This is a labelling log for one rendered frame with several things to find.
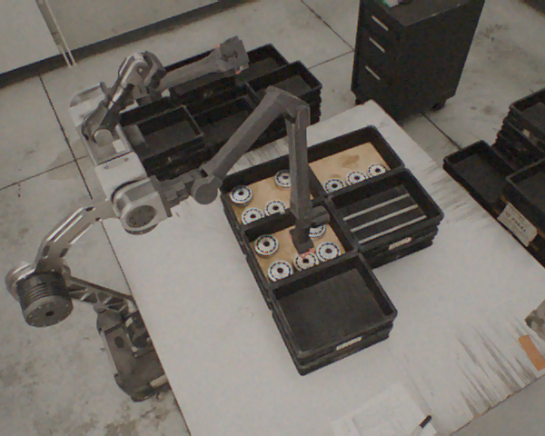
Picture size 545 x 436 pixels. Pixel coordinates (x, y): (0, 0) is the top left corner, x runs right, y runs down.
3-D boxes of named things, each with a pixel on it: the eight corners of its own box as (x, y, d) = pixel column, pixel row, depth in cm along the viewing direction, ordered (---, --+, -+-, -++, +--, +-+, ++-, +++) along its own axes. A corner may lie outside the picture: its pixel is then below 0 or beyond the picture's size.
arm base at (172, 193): (158, 200, 157) (149, 175, 147) (182, 190, 159) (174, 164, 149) (168, 219, 153) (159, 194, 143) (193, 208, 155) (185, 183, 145)
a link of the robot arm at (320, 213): (290, 201, 179) (301, 212, 173) (317, 190, 183) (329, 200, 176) (293, 226, 187) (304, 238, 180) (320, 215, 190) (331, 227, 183)
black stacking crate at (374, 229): (357, 265, 207) (360, 251, 198) (325, 213, 223) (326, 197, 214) (439, 232, 214) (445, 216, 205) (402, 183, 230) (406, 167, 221)
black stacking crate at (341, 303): (300, 369, 183) (300, 358, 174) (269, 302, 199) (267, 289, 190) (394, 327, 191) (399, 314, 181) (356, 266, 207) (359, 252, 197)
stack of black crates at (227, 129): (215, 183, 323) (207, 147, 295) (197, 154, 339) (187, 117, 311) (269, 160, 333) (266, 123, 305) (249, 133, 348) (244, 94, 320)
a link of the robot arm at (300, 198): (279, 98, 157) (295, 109, 149) (295, 94, 159) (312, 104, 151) (287, 211, 182) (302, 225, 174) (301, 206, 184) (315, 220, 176)
